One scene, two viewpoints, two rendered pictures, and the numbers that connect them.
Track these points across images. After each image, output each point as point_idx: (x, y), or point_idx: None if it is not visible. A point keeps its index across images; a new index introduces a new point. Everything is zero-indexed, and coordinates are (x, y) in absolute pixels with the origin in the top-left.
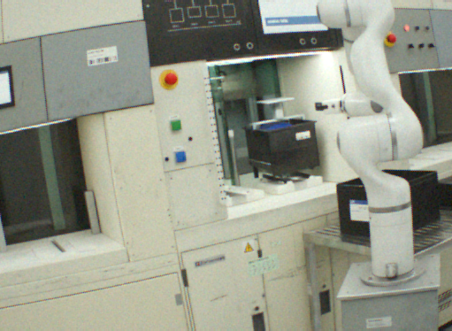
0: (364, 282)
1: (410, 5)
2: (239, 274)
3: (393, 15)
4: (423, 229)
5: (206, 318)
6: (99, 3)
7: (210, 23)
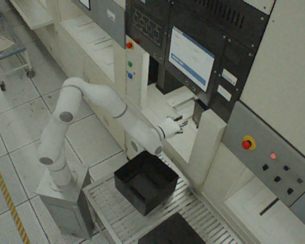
0: None
1: (304, 152)
2: None
3: (58, 120)
4: (125, 203)
5: None
6: None
7: (147, 33)
